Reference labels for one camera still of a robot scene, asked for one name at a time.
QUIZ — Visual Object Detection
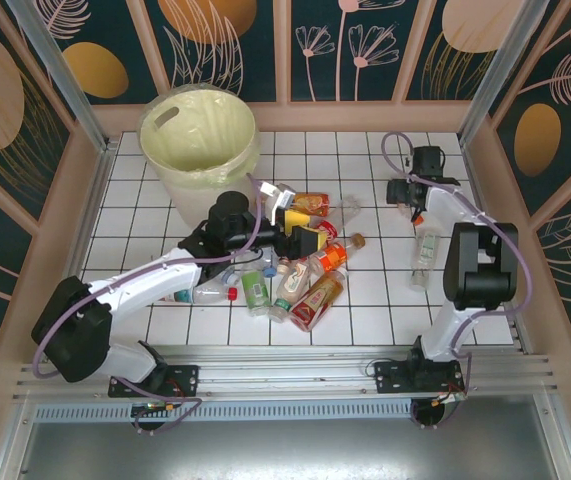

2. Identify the orange juice bottle yellow label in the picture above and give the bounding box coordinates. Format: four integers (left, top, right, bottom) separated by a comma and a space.
289, 191, 332, 218

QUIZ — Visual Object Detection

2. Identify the orange soda bottle brown cap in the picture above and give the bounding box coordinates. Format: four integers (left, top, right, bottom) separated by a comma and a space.
309, 233, 368, 276

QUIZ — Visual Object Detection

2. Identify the clear plastic bottle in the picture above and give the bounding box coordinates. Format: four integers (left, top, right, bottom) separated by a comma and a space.
408, 212, 442, 293

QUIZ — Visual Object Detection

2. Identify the clear cola bottle red label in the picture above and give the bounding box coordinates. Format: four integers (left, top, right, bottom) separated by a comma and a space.
314, 195, 363, 241

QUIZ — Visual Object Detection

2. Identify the clear bottle blue cap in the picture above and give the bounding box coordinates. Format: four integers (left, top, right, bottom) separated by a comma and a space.
212, 264, 239, 286

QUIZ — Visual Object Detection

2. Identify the tea bottle red gold label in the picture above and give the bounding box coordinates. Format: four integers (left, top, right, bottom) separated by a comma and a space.
289, 267, 349, 333

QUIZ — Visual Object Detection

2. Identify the clear bottle green label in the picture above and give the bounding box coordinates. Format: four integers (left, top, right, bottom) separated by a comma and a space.
239, 262, 272, 318

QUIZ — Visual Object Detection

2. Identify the clear bottle red cap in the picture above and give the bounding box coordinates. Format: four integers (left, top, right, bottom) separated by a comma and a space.
172, 284, 239, 307

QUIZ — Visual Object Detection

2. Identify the cream plastic waste bin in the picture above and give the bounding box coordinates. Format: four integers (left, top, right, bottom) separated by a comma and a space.
138, 85, 261, 230

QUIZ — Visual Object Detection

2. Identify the small green circuit board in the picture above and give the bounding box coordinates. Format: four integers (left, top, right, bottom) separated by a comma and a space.
131, 401, 167, 417

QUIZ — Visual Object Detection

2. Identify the grey metal front panel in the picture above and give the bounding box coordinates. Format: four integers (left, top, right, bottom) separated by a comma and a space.
0, 397, 571, 480

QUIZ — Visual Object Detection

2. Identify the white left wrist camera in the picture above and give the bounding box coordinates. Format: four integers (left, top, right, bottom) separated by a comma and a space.
259, 181, 297, 224

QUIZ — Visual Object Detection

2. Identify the aluminium mounting rail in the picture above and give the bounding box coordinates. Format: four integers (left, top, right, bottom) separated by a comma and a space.
12, 343, 564, 401

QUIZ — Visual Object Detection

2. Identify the aluminium frame post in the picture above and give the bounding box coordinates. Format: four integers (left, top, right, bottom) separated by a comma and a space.
457, 0, 554, 147
4, 0, 112, 154

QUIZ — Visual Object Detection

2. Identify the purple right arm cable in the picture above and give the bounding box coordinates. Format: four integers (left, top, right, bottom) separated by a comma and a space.
381, 130, 532, 432

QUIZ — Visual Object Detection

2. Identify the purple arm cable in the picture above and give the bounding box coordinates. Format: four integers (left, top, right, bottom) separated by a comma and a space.
381, 130, 532, 432
31, 172, 207, 434

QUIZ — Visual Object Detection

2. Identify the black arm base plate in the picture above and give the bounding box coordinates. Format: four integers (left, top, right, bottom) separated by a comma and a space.
108, 363, 201, 400
373, 360, 466, 396

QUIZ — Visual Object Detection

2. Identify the slotted grey cable duct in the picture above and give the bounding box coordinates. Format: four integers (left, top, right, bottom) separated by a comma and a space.
32, 401, 416, 424

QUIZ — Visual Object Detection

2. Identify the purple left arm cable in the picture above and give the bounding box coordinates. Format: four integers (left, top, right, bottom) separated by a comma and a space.
31, 172, 207, 434

